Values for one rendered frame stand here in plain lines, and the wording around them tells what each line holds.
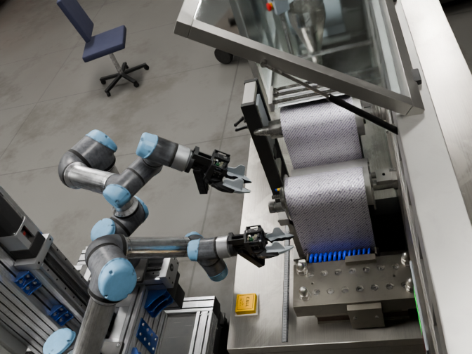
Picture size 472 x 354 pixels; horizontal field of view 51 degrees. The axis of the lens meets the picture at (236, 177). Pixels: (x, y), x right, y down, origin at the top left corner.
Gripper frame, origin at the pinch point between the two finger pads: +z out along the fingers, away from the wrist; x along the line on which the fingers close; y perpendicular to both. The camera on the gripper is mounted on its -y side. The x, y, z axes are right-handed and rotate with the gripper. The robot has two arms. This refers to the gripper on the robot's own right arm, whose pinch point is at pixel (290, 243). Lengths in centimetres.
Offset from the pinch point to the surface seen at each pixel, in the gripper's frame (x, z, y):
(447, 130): 4, 50, 35
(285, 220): 6.7, -0.9, 4.1
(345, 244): -0.7, 17.5, -3.0
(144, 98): 289, -178, -110
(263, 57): -14, 13, 78
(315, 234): -0.6, 8.9, 3.5
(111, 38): 332, -202, -60
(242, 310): -13.7, -20.6, -16.8
